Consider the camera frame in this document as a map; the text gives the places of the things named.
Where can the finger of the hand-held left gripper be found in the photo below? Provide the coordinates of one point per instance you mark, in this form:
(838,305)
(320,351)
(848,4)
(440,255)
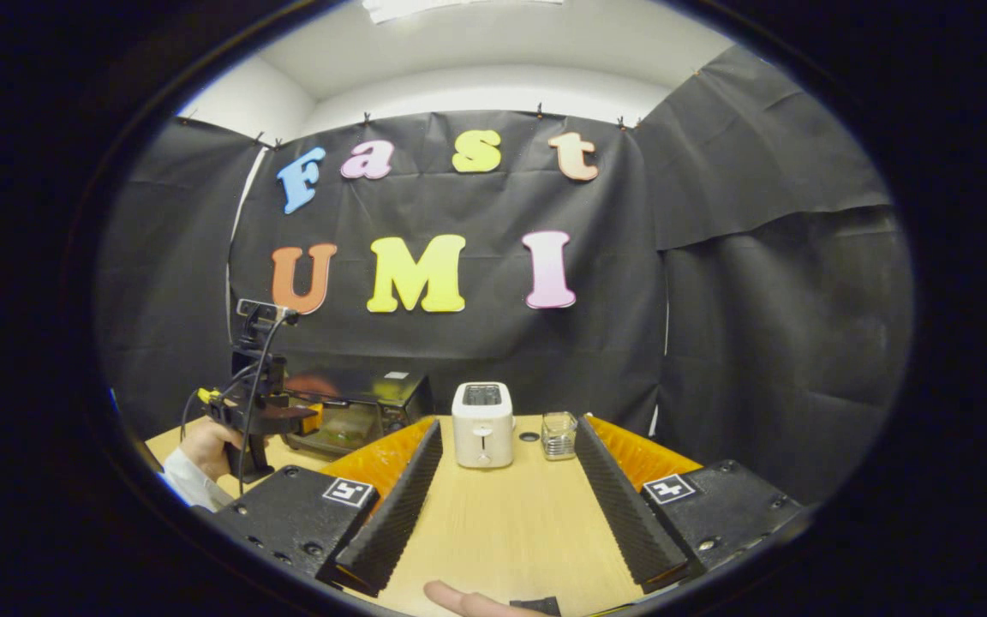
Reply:
(622,514)
(314,418)
(391,514)

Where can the black electric oven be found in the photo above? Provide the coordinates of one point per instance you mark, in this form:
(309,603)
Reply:
(365,416)

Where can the white toaster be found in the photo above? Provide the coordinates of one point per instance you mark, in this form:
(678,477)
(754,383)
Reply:
(482,424)

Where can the ceiling light panel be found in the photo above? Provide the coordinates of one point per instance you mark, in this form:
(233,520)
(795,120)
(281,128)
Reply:
(459,8)

